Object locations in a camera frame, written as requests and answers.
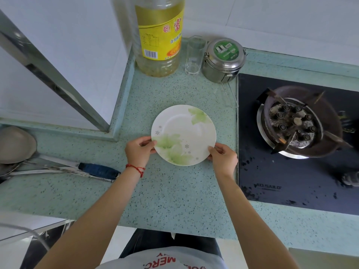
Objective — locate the steel ladle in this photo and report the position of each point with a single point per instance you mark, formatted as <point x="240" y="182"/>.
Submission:
<point x="36" y="172"/>

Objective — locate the round steel lidded container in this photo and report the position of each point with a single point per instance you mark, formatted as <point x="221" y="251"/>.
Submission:
<point x="224" y="64"/>

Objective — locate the person's right forearm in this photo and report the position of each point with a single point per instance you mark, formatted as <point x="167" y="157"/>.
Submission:
<point x="252" y="221"/>

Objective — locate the grey stove knob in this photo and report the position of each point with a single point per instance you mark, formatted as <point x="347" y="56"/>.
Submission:
<point x="350" y="179"/>

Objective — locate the person's right hand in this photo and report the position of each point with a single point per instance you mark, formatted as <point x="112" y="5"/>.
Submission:
<point x="224" y="162"/>

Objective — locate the person's left hand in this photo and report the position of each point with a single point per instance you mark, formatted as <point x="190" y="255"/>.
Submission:
<point x="138" y="152"/>

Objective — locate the black glass gas stove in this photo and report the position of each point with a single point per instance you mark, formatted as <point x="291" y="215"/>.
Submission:
<point x="294" y="182"/>

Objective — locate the white green floral plate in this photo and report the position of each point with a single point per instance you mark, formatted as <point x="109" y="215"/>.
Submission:
<point x="182" y="128"/>

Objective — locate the metal corner trim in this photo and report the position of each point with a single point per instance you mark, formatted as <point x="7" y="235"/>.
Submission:
<point x="56" y="78"/>

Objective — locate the person's left forearm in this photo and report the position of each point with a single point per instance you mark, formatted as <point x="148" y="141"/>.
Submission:
<point x="92" y="221"/>

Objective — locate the white printed t-shirt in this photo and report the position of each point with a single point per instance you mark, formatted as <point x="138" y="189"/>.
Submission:
<point x="168" y="260"/>

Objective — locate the yellow label oil bottle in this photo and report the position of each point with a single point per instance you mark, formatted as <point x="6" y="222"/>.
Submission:
<point x="160" y="30"/>

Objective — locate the clear drinking glass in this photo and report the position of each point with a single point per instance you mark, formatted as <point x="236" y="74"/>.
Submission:
<point x="195" y="56"/>

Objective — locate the grey kitchen cabinet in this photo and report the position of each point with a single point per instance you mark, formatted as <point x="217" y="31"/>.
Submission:
<point x="322" y="260"/>

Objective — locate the green speckled countertop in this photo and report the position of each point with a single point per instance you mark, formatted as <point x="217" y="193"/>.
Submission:
<point x="174" y="193"/>

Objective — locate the rusty gas burner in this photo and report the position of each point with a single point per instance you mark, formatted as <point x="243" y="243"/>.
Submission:
<point x="297" y="126"/>

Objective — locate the dark denim jeans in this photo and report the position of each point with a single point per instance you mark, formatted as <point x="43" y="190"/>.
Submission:
<point x="157" y="239"/>

